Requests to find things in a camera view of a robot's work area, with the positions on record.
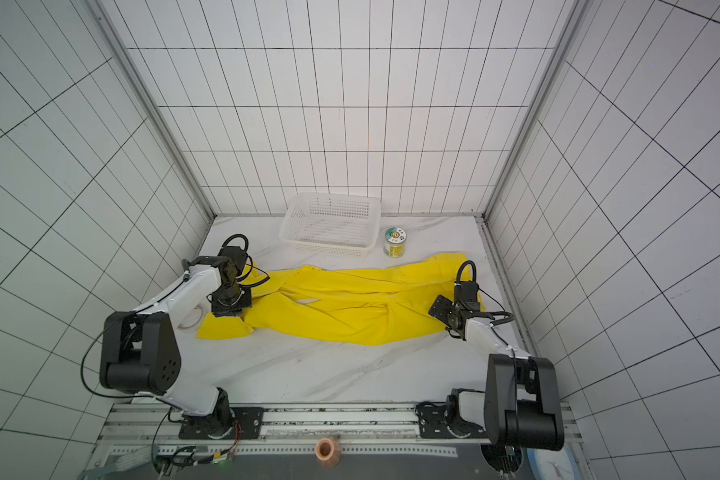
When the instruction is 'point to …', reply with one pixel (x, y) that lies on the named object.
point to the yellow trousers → (367, 304)
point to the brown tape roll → (328, 452)
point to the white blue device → (554, 464)
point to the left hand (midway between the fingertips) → (236, 319)
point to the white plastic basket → (340, 224)
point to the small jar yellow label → (395, 242)
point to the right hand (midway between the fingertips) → (448, 309)
